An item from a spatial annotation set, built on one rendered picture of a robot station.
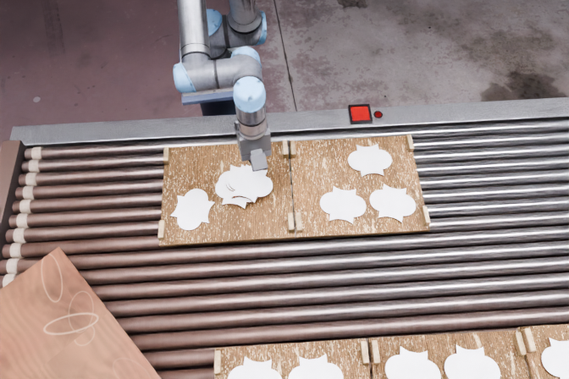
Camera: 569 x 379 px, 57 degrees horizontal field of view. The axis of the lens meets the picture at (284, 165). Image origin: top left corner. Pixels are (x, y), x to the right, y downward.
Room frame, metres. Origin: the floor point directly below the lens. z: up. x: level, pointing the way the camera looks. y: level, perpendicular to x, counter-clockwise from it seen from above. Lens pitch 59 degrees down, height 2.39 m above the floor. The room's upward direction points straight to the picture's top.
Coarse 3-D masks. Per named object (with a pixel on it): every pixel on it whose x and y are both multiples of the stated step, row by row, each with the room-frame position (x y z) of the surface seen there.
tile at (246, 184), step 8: (248, 168) 0.84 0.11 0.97; (232, 176) 0.82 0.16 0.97; (240, 176) 0.82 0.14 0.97; (248, 176) 0.82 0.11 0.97; (256, 176) 0.82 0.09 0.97; (264, 176) 0.82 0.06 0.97; (232, 184) 0.79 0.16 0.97; (240, 184) 0.79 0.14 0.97; (248, 184) 0.79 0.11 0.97; (256, 184) 0.79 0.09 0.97; (264, 184) 0.79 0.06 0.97; (272, 184) 0.79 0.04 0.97; (240, 192) 0.76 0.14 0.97; (248, 192) 0.76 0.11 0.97; (256, 192) 0.76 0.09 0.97; (264, 192) 0.76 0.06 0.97
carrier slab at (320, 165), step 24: (312, 144) 0.96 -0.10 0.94; (336, 144) 0.96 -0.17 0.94; (360, 144) 0.96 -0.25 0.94; (384, 144) 0.96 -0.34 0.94; (312, 168) 0.86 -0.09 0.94; (336, 168) 0.86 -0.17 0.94; (408, 168) 0.86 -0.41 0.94; (312, 192) 0.78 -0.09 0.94; (360, 192) 0.78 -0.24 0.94; (408, 192) 0.78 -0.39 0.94; (312, 216) 0.69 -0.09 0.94
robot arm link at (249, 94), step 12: (240, 84) 0.80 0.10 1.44; (252, 84) 0.80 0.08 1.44; (240, 96) 0.77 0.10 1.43; (252, 96) 0.76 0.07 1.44; (264, 96) 0.79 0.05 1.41; (240, 108) 0.76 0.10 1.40; (252, 108) 0.76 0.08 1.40; (264, 108) 0.78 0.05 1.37; (240, 120) 0.76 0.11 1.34; (252, 120) 0.76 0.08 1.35
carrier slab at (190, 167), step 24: (168, 168) 0.86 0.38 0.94; (192, 168) 0.86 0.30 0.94; (216, 168) 0.86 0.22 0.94; (288, 168) 0.86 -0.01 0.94; (168, 192) 0.78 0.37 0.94; (288, 192) 0.78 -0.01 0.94; (168, 216) 0.69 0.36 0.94; (216, 216) 0.69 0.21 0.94; (240, 216) 0.69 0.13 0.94; (264, 216) 0.69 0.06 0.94; (168, 240) 0.61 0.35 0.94; (192, 240) 0.61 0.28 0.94; (216, 240) 0.61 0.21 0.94; (240, 240) 0.61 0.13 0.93
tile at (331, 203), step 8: (336, 192) 0.77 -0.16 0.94; (344, 192) 0.77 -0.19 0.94; (352, 192) 0.77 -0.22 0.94; (320, 200) 0.74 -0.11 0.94; (328, 200) 0.74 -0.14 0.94; (336, 200) 0.74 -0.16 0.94; (344, 200) 0.74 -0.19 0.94; (352, 200) 0.74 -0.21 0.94; (360, 200) 0.74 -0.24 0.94; (328, 208) 0.72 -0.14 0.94; (336, 208) 0.72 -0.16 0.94; (344, 208) 0.72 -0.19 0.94; (352, 208) 0.72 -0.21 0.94; (360, 208) 0.72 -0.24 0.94; (336, 216) 0.69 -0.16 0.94; (344, 216) 0.69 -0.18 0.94; (352, 216) 0.69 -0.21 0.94; (360, 216) 0.69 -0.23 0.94; (352, 224) 0.66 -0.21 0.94
